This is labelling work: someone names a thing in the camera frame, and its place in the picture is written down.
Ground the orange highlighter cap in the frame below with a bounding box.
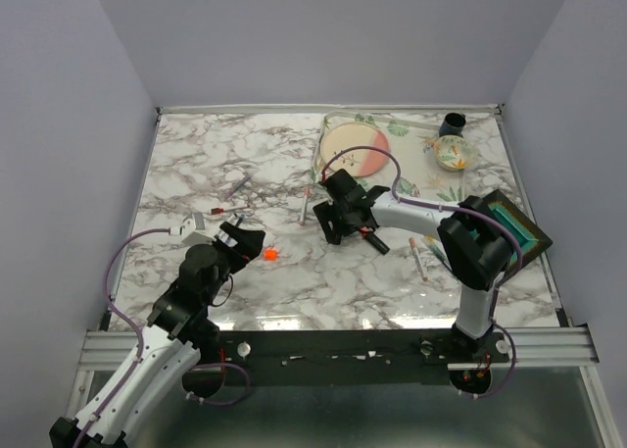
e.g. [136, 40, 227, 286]
[264, 248, 278, 261]

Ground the pink capped white pen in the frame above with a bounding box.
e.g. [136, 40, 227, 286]
[409, 237, 428, 282]

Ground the teal acrylic marker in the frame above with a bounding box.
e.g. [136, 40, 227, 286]
[423, 236, 455, 276]

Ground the blue pen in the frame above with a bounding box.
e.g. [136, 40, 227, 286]
[217, 213, 246, 246]

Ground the green highlighter black body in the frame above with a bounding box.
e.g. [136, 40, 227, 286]
[361, 228, 390, 255]

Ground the yellow capped marker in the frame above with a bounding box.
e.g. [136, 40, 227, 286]
[422, 236, 447, 262]

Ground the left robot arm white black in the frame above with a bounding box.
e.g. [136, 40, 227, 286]
[49, 219, 265, 447]

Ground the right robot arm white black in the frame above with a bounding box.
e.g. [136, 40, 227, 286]
[313, 169, 522, 362]

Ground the red capped white pen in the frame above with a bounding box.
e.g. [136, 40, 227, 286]
[210, 204, 250, 216]

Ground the pink white pen centre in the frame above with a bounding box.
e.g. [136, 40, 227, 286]
[299, 185, 311, 226]

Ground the purple pen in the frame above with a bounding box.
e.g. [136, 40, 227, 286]
[224, 174, 251, 199]

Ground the cream and pink plate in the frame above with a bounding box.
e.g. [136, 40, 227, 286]
[319, 122, 390, 178]

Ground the floral rectangular tray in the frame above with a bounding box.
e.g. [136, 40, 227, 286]
[312, 111, 464, 202]

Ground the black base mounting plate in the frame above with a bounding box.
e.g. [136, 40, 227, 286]
[219, 328, 509, 387]

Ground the floral ceramic bowl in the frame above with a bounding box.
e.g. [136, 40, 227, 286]
[433, 135, 476, 172]

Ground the dark blue cup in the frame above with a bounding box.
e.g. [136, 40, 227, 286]
[438, 113, 466, 137]

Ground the dark framed teal tray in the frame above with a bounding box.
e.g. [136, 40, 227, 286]
[484, 190, 553, 268]

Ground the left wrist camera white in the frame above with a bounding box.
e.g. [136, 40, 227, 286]
[169, 212, 216, 247]

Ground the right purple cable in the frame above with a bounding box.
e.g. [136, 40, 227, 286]
[320, 146, 525, 405]

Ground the aluminium front rail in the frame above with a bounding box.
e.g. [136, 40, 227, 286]
[78, 326, 599, 372]

